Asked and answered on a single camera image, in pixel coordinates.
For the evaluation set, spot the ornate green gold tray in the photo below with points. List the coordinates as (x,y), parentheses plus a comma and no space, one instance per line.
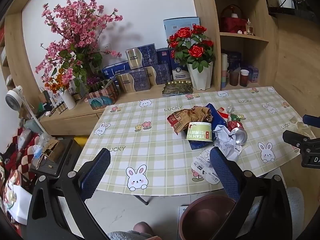
(177,88)

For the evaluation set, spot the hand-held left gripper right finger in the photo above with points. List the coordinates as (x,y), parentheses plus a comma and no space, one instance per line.
(225,173)

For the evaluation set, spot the brown paper bag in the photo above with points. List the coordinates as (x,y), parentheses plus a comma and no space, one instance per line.
(176,122)
(198,115)

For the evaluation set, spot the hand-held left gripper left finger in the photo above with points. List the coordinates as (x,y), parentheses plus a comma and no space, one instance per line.
(96,173)

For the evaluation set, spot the white paper wrapper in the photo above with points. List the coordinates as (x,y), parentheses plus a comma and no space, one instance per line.
(202,167)

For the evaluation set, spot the row of small brown bottles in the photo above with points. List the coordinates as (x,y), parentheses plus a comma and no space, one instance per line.
(61,108)

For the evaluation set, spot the open cardboard box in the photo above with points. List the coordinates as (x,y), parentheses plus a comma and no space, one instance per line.
(53,150)

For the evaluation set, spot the small blue carton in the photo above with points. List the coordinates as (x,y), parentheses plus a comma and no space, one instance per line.
(253,74)

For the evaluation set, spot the blue white round-logo box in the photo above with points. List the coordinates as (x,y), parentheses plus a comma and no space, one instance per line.
(178,72)

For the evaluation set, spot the person's left leg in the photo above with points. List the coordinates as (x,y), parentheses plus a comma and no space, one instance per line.
(135,233)

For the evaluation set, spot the stack of pastel cups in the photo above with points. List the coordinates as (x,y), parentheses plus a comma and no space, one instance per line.
(224,72)

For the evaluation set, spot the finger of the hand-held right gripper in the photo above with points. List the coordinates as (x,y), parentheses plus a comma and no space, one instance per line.
(312,120)
(296,141)

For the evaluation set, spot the white wall socket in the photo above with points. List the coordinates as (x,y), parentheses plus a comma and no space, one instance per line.
(106,46)

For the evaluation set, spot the purple artificial flowers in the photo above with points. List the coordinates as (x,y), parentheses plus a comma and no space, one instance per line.
(92,81)

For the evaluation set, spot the person's right leg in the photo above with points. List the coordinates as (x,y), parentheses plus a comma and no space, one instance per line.
(296,205)

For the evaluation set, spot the glass perfume bottle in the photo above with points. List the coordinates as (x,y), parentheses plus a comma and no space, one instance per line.
(249,28)

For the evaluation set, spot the maroon plastic waste bin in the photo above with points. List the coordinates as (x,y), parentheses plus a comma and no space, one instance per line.
(205,217)

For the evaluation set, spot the light blue flat box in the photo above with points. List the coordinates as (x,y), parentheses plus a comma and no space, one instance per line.
(175,25)

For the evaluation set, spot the red white-rim paper cup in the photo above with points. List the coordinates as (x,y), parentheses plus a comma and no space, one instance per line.
(244,78)

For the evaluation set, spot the white receipt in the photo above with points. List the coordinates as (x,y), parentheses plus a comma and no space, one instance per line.
(226,142)

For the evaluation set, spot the person's leg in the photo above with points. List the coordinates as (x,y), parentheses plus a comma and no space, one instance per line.
(135,233)
(296,205)

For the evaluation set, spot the blue paper packet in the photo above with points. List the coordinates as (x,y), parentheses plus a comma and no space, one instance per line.
(216,116)

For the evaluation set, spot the white paper sheet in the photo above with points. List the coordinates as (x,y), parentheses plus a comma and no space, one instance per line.
(20,205)

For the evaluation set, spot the black table leg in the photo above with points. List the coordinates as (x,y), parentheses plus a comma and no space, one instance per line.
(142,200)

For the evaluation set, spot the dark blue picture box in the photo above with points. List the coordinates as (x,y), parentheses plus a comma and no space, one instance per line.
(235,60)

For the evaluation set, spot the gold blue gift box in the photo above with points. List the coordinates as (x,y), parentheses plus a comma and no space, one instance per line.
(160,75)
(133,81)
(141,56)

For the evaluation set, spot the red white checked blanket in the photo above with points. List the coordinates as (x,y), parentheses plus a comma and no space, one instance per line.
(22,150)

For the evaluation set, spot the brown translucent cup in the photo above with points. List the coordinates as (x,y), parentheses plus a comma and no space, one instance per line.
(234,78)

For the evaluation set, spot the red rose plant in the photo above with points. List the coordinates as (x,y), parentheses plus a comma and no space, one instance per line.
(190,47)

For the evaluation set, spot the red gift basket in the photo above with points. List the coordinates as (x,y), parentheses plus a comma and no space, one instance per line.
(232,21)

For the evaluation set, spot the white faceted flower pot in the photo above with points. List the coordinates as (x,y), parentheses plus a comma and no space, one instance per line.
(200,77)

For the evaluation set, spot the pink blossom flower arrangement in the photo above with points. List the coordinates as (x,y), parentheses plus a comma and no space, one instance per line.
(75,30)

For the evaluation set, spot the green white paper tub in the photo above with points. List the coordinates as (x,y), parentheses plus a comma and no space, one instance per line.
(200,132)

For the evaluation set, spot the white desk fan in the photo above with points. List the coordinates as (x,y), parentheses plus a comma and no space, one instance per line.
(15,97)

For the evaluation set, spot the black glossy shelf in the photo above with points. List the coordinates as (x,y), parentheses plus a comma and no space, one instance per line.
(295,13)

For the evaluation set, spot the crushed red soda can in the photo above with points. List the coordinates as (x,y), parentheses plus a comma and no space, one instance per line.
(237,133)

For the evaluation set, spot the long blue tissue box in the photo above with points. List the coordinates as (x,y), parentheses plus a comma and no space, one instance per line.
(115,70)

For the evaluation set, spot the wooden wall shelf unit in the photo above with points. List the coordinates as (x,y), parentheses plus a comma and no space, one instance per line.
(207,10)

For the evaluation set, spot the dark blue red-label box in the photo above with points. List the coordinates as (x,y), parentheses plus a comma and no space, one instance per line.
(162,56)

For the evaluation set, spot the orange artificial flowers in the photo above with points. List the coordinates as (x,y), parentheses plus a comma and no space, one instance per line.
(57,82)

